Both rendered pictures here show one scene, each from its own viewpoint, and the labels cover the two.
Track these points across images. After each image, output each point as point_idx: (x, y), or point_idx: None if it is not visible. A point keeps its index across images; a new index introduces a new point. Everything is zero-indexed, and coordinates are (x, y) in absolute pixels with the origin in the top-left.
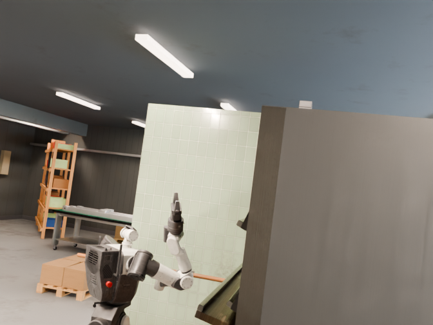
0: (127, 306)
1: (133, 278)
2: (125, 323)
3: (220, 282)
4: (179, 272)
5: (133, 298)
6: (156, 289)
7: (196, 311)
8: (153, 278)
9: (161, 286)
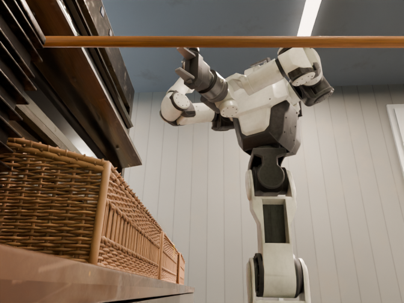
0: (251, 158)
1: (226, 130)
2: (245, 181)
3: (110, 47)
4: None
5: (240, 146)
6: (230, 116)
7: (142, 162)
8: (207, 122)
9: (217, 113)
